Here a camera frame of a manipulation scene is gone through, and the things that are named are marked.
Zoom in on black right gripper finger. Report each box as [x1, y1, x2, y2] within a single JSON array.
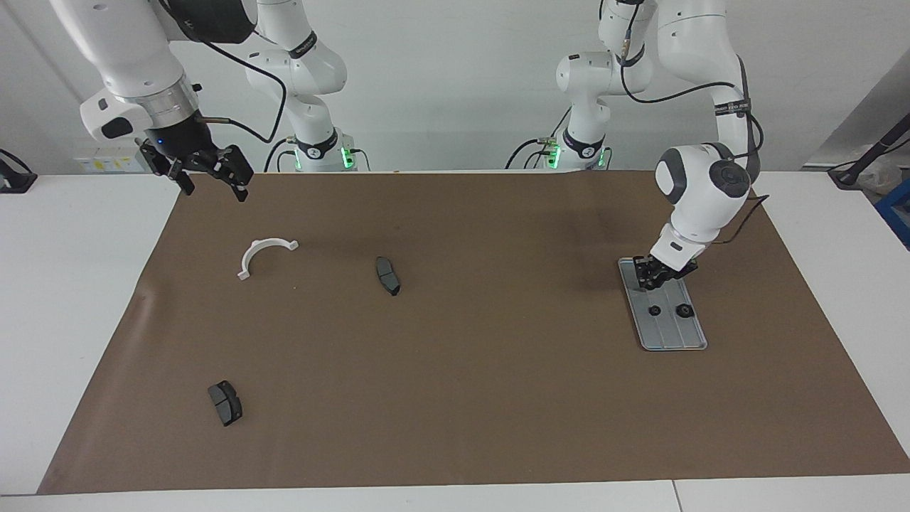
[[192, 144, 255, 203], [140, 141, 196, 196]]

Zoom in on silver metal tray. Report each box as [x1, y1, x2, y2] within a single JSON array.
[[617, 257, 709, 352]]

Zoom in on black table clamp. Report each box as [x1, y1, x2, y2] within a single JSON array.
[[0, 148, 38, 194]]

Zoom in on long grey brake pad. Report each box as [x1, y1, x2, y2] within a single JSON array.
[[375, 256, 402, 297]]

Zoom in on black stand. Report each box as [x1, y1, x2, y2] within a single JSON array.
[[828, 114, 910, 189]]

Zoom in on brown table mat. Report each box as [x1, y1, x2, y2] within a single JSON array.
[[37, 169, 910, 495]]

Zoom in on crumpled clear plastic bag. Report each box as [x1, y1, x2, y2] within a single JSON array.
[[857, 156, 907, 196]]

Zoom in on blue crate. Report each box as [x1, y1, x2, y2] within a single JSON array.
[[876, 178, 910, 250]]

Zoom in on short grey brake pad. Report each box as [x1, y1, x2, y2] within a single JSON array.
[[208, 380, 243, 427]]

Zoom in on black base cable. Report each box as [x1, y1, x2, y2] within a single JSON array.
[[264, 135, 299, 173], [506, 107, 569, 170]]

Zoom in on white wall box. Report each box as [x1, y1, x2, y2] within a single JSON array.
[[73, 139, 146, 174]]

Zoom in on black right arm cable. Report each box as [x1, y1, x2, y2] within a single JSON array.
[[160, 0, 289, 143]]

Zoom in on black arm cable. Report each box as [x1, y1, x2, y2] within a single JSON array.
[[617, 28, 771, 246], [160, 0, 289, 143]]

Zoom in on white curved plastic bracket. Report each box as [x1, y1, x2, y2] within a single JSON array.
[[237, 238, 300, 281]]

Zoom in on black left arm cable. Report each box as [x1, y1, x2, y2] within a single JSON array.
[[617, 28, 771, 246]]

